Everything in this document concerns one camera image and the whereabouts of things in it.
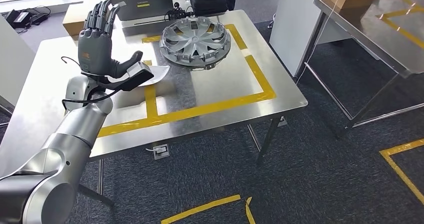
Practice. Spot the grey laptop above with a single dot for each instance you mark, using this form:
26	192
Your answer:
142	0

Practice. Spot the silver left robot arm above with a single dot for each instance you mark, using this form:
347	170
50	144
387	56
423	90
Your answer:
66	143

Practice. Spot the stainless steel table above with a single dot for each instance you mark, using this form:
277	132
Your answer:
381	27

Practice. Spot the black power adapter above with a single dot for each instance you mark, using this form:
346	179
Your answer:
20	17

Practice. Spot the black carry bag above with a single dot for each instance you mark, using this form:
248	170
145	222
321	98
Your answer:
208	0

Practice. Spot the yellow bench tape strip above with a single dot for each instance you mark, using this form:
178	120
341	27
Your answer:
122	126

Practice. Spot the white plastic shell part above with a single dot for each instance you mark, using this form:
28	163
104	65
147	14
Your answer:
159	73

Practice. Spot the white partition panel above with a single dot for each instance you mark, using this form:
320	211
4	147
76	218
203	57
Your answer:
13	63

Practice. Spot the grey floor socket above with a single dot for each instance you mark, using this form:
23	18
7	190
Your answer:
282	121
161	151

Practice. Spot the yellow table tape frame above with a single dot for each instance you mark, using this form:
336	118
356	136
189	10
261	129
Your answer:
402	30

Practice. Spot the white cabinet panel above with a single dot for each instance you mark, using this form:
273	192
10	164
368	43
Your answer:
291	23

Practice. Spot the silver wheel hubcap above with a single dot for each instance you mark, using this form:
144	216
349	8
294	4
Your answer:
195	42

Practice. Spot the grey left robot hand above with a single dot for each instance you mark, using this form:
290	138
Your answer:
94	50

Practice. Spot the yellow bench tape frame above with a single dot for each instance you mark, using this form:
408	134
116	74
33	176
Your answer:
205	108

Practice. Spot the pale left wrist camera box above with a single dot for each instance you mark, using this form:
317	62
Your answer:
137	75

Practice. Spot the yellow floor tape square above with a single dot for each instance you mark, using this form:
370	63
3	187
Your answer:
198	208
400	172

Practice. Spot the stainless steel workbench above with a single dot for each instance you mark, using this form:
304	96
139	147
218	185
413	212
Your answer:
215	86

